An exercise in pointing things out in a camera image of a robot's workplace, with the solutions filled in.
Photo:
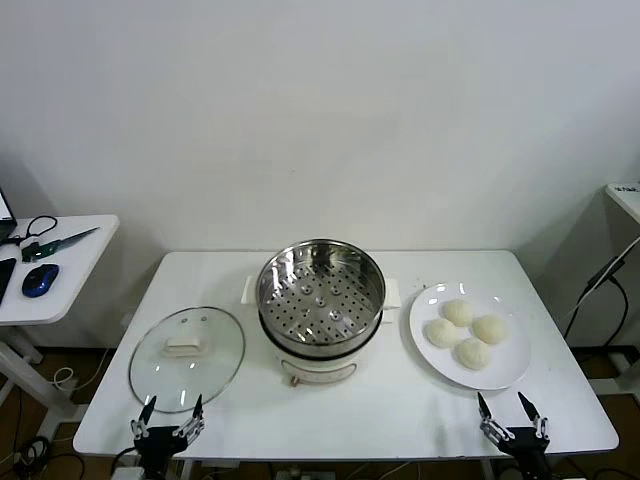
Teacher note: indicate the stainless steel steamer basket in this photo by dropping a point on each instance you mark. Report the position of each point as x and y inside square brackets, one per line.
[360, 300]

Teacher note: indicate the white floor power strip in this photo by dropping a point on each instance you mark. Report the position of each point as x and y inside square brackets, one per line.
[300, 473]

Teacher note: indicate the cream electric cooking pot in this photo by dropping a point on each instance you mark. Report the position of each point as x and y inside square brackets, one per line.
[320, 367]

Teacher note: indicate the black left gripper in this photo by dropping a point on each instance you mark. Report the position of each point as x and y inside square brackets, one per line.
[160, 442]

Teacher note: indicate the white steamed baozi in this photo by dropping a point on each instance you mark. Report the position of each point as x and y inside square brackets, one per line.
[441, 333]
[458, 312]
[472, 354]
[490, 329]

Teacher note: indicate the white round plate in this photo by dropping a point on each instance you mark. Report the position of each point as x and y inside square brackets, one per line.
[505, 372]

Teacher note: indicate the open laptop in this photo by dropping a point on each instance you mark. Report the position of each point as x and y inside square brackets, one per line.
[4, 210]

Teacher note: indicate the small black white gadget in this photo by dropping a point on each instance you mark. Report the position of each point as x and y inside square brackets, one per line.
[31, 251]

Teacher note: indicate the white table base frame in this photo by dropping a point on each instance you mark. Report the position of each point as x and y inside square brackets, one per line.
[622, 360]

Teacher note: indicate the blue computer mouse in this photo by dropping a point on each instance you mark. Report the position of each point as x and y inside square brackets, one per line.
[40, 279]

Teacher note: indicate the white table with label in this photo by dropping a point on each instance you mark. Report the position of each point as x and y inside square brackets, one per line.
[625, 197]

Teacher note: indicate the black flat device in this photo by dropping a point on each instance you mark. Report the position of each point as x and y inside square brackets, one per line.
[5, 280]

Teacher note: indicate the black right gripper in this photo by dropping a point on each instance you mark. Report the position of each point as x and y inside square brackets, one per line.
[525, 445]

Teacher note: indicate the white side table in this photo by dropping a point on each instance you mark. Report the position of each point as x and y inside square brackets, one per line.
[80, 280]

